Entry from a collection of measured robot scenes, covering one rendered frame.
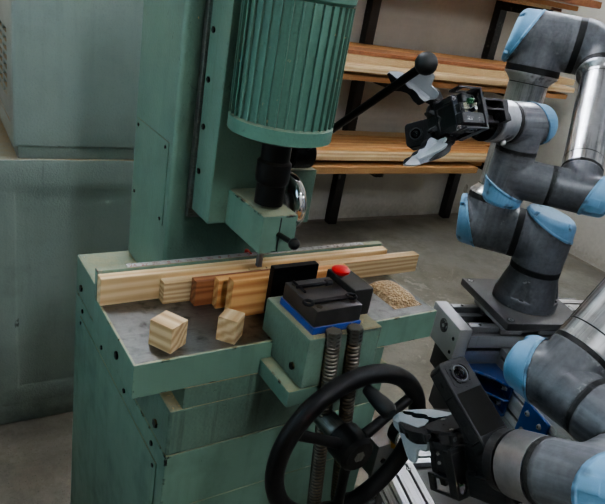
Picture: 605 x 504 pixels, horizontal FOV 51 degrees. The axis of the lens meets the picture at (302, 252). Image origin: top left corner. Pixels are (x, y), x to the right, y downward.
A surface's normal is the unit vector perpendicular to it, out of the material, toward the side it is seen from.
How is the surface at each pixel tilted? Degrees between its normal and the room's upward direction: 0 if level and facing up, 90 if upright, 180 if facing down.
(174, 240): 90
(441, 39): 90
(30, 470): 0
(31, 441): 0
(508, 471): 82
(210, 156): 90
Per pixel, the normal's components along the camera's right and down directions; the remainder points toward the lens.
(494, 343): 0.25, 0.43
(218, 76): -0.84, 0.08
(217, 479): 0.51, 0.43
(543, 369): -0.60, -0.46
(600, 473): -0.67, -0.65
